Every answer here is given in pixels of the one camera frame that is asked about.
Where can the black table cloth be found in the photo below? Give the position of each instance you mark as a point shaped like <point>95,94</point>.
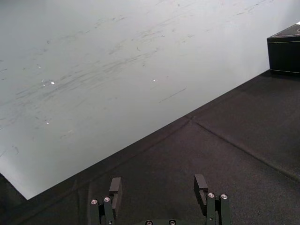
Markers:
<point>187,168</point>

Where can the black box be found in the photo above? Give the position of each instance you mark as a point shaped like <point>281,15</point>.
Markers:
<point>284,54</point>

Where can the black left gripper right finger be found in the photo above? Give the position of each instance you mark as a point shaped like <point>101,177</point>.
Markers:
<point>201,187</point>

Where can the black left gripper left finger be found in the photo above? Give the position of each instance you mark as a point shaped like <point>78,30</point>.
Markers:
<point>115,191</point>

